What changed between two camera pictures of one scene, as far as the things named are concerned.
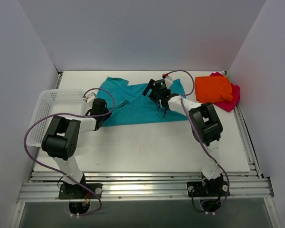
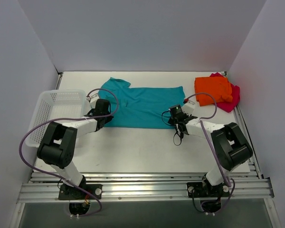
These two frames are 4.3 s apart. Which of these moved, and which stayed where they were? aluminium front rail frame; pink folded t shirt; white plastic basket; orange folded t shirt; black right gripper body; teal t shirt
Moved: black right gripper body; teal t shirt
Stayed: white plastic basket; orange folded t shirt; aluminium front rail frame; pink folded t shirt
